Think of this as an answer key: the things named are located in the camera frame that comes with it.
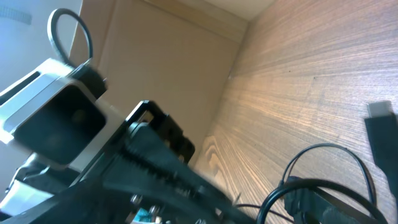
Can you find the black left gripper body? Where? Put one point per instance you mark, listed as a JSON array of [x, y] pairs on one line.
[[142, 165]]

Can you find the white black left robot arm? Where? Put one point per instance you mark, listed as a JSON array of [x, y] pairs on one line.
[[25, 193]]

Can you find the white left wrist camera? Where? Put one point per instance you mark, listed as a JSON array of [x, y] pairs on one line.
[[55, 116]]

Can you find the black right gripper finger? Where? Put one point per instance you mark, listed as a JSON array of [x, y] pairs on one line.
[[318, 206]]

